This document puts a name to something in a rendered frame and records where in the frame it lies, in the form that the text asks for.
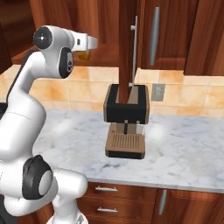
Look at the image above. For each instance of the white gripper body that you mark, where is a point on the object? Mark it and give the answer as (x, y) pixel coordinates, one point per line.
(92, 42)

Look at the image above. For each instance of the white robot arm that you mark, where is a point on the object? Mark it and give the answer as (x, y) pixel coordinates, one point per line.
(23, 125)

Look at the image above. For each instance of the open wooden cabinet door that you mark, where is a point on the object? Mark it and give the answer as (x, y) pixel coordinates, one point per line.
(126, 43)

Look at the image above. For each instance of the closed wooden cabinet door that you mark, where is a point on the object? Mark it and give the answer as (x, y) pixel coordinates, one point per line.
(172, 35)

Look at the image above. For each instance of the wooden base cabinet door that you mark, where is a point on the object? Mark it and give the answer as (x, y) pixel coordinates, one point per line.
(192, 208)

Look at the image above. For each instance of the amber drink bottle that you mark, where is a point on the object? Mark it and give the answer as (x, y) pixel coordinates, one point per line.
(84, 56)

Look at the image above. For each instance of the black and tan coffee machine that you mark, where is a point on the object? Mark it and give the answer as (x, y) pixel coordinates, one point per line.
(126, 112)

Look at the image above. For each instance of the wooden drawer front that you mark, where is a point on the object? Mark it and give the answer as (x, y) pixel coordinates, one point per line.
(134, 193)
(134, 213)

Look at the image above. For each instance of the open wooden wall cabinet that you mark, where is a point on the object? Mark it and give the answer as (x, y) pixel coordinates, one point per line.
(105, 32)

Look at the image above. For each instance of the grey wall outlet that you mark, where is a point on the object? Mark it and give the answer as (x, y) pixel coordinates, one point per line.
(158, 92)

